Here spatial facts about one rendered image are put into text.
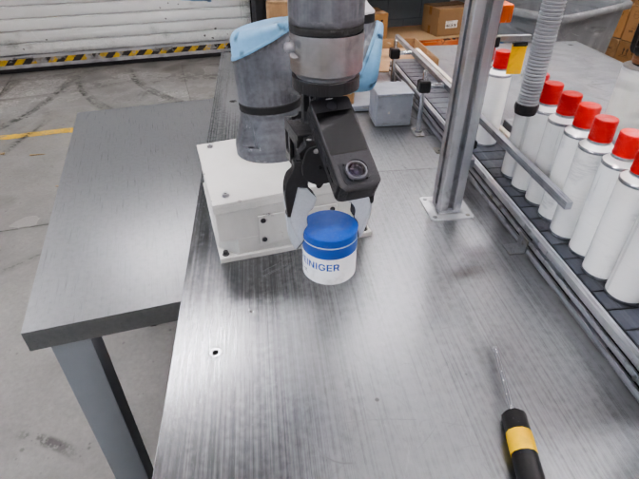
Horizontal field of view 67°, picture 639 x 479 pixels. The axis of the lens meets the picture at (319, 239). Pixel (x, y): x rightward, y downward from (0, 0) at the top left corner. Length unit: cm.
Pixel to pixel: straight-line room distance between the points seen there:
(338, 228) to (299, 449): 26
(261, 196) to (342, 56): 36
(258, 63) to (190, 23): 429
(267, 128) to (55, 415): 125
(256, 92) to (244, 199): 20
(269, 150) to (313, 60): 43
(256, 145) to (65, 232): 40
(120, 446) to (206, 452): 49
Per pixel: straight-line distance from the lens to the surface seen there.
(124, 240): 95
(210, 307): 77
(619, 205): 77
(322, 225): 59
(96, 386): 95
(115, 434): 106
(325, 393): 65
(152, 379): 180
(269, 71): 87
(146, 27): 514
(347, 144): 49
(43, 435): 180
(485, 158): 112
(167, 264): 87
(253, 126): 90
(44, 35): 523
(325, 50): 48
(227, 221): 80
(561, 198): 85
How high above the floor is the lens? 135
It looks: 36 degrees down
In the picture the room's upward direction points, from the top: straight up
